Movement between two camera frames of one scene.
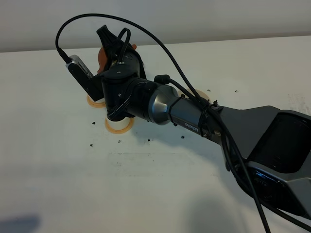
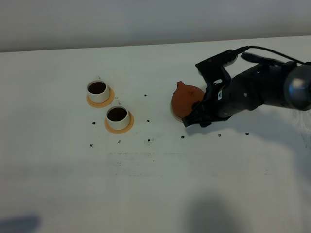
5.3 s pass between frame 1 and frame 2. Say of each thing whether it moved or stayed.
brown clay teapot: moved
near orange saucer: stayed
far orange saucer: stayed
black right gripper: moved
